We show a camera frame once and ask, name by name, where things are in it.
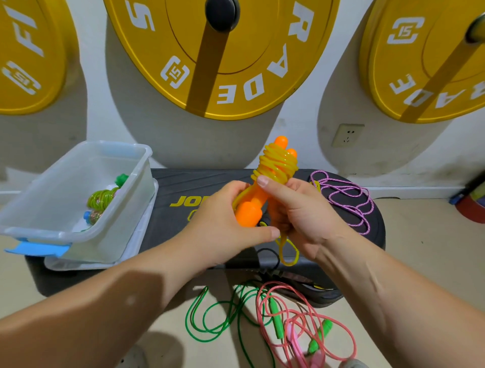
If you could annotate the person's left hand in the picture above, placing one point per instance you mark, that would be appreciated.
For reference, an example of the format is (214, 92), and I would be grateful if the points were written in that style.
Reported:
(220, 231)

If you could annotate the person's right hand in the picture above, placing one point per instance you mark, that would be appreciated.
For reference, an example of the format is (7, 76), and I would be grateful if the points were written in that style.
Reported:
(314, 216)

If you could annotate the clear plastic storage bin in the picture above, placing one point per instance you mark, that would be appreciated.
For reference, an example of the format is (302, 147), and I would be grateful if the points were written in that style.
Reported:
(57, 189)

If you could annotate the person's right forearm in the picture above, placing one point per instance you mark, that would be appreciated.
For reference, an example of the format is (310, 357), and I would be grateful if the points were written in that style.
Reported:
(420, 307)

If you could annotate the person's left forearm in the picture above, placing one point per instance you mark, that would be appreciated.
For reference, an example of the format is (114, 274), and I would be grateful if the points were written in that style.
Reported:
(83, 318)

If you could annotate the person's left grey shoe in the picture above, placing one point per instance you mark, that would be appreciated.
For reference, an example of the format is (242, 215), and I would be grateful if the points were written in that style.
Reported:
(134, 358)

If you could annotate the black aerobic step platform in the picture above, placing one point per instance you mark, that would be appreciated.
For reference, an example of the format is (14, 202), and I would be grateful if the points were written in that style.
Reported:
(167, 189)

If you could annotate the translucent plastic lid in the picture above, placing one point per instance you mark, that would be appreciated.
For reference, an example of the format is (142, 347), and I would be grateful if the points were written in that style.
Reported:
(148, 220)

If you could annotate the red fire extinguisher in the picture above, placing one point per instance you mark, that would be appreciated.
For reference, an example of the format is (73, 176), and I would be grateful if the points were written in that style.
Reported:
(471, 201)

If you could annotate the large yellow weight plate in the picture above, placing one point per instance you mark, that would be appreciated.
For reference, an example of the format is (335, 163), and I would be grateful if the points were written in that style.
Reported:
(265, 64)

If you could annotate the blue plastic piece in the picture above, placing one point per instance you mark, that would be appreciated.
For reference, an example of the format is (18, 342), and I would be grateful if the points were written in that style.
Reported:
(36, 249)

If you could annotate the black plate peg cap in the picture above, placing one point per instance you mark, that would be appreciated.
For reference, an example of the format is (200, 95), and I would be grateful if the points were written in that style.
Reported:
(223, 14)

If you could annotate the white wall socket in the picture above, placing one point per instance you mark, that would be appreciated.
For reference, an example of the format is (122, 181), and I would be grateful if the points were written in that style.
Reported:
(348, 136)

